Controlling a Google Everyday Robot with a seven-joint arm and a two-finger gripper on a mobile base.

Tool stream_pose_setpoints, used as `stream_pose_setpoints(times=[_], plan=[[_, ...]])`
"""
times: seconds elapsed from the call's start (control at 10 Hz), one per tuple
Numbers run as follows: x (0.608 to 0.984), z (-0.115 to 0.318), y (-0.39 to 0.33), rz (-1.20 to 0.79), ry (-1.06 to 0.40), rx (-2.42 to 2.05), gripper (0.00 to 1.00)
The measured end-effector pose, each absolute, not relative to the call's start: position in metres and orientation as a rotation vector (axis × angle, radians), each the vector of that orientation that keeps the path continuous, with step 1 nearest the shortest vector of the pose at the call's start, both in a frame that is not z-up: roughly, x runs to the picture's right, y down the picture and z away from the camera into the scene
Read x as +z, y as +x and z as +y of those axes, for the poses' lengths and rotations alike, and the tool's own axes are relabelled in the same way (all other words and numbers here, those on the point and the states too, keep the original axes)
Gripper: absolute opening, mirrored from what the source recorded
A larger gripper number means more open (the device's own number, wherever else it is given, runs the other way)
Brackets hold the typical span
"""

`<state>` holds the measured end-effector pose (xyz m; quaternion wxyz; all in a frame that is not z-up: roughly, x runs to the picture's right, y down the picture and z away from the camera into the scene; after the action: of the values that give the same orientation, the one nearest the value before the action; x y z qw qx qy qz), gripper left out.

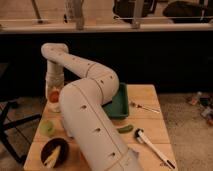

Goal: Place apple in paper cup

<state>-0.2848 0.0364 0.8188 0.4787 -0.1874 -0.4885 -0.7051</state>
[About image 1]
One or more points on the white handled kitchen tool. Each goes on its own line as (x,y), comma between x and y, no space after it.
(142,138)

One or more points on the green plastic tray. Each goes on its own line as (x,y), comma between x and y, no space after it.
(118,108)

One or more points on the silver fork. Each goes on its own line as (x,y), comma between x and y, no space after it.
(133,104)

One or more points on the dark brown bowl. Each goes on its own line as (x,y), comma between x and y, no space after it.
(50,146)

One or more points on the black chair base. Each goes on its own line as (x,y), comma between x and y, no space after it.
(13,124)

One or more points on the orange red fruit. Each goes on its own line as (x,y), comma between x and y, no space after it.
(54,97)

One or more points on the white paper cup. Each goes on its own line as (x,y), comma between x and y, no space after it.
(54,107)

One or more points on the green pickle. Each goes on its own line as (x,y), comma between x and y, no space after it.
(125,129)

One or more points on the green apple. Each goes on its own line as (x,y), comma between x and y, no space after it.
(46,128)

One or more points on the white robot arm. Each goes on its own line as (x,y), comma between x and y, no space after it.
(86,86)

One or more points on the yellow banana pieces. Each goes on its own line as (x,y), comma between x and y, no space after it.
(52,159)

